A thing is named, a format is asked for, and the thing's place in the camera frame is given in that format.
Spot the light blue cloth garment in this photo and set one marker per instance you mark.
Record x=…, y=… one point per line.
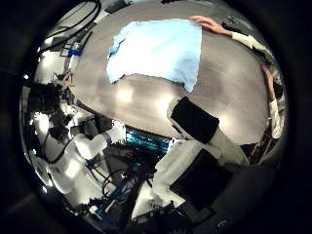
x=159, y=48

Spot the red and black clamp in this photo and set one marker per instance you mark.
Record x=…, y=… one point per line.
x=69, y=77

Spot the computer case with teal lights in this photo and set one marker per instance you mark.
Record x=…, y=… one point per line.
x=148, y=141

